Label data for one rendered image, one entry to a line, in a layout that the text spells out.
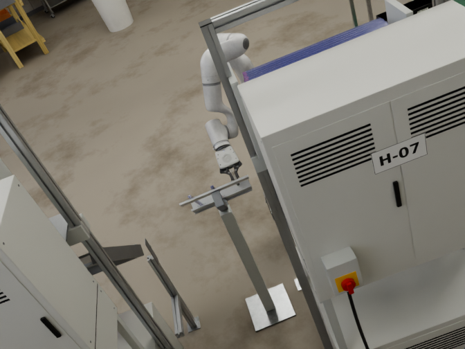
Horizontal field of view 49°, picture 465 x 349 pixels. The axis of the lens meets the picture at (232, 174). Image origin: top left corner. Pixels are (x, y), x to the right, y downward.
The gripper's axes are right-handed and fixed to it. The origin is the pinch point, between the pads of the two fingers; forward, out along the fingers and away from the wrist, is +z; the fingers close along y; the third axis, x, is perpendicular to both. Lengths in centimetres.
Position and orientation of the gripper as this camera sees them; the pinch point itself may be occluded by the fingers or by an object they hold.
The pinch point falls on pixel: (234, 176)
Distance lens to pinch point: 249.6
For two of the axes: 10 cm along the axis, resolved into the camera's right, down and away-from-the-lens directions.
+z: 3.6, 8.7, -3.3
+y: 9.2, -3.9, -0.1
